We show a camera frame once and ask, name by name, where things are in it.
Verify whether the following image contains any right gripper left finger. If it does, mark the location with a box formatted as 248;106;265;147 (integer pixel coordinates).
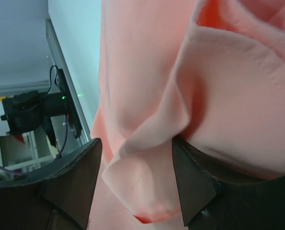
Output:
0;138;102;230

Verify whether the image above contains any pink pleated skirt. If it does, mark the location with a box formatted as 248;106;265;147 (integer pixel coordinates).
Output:
88;0;285;230

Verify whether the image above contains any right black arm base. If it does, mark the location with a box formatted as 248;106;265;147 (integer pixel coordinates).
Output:
55;69;82;138

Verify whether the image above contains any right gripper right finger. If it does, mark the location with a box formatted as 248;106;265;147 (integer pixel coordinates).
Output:
172;138;285;230

